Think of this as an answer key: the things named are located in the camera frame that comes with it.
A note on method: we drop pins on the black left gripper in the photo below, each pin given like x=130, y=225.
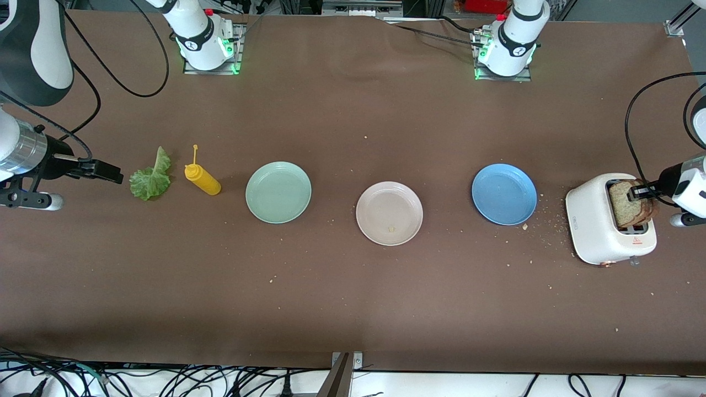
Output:
x=668, y=177

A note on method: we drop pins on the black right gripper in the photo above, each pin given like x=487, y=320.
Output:
x=57, y=158

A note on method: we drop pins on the brown bread slice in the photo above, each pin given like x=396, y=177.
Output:
x=620, y=207
x=650, y=212

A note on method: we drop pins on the yellow mustard squeeze bottle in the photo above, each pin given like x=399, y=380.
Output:
x=205, y=182

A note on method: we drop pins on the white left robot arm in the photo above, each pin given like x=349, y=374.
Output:
x=515, y=38

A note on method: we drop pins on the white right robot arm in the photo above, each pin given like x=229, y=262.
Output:
x=38, y=49

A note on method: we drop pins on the blue plate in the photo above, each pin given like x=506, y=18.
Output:
x=503, y=194

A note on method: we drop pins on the light green plate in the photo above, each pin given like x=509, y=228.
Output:
x=278, y=193

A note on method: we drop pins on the beige plate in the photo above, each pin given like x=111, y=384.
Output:
x=386, y=209

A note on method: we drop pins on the green lettuce leaf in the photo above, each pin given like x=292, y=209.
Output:
x=149, y=184

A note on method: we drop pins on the white toaster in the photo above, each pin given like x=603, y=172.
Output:
x=590, y=220

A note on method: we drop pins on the brown table cover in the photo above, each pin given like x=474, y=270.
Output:
x=331, y=110

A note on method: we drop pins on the red box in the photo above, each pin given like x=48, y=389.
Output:
x=485, y=5

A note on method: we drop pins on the grey metal equipment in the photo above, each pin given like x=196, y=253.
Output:
x=358, y=8

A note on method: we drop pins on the grey metal strut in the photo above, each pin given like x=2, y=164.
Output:
x=336, y=380

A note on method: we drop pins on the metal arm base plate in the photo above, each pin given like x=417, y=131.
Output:
x=239, y=60
x=504, y=78

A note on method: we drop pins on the silver corner bracket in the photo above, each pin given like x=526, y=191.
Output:
x=357, y=361

